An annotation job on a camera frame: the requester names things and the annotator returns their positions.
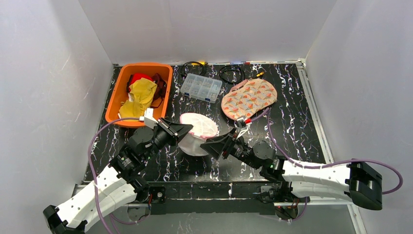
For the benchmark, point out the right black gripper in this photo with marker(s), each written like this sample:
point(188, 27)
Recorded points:
point(228, 147)

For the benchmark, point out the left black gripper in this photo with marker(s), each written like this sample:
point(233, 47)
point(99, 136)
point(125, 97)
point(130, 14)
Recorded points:
point(168, 131)

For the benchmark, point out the white mesh laundry bag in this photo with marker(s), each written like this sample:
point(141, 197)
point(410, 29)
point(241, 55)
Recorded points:
point(203, 129)

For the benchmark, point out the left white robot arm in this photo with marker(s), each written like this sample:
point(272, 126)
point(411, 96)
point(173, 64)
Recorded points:
point(119, 183)

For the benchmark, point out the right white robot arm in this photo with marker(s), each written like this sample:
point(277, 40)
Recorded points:
point(357, 182)

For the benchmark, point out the dark maroon bra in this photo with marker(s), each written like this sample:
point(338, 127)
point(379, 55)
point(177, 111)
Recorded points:
point(160, 91)

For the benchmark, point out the yellow bra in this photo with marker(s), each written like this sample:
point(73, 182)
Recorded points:
point(139, 99)

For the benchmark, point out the clear plastic screw box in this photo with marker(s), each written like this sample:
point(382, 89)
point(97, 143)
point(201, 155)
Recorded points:
point(201, 88)

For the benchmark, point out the floral pink fabric pouch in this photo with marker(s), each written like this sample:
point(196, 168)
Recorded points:
point(248, 97)

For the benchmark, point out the orange plastic bin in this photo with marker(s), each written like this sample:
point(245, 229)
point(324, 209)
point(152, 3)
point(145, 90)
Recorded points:
point(120, 94)

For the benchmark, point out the red garment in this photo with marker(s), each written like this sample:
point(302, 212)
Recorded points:
point(135, 77)

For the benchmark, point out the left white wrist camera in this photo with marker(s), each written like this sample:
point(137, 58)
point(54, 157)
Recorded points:
point(148, 118)

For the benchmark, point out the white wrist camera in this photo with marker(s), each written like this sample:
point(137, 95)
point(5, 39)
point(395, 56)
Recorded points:
point(243, 125)
point(148, 118)

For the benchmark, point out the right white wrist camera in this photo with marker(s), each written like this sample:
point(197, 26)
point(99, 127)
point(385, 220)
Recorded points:
point(243, 125)

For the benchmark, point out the aluminium right rail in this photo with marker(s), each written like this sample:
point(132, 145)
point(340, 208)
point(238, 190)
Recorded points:
point(353, 209)

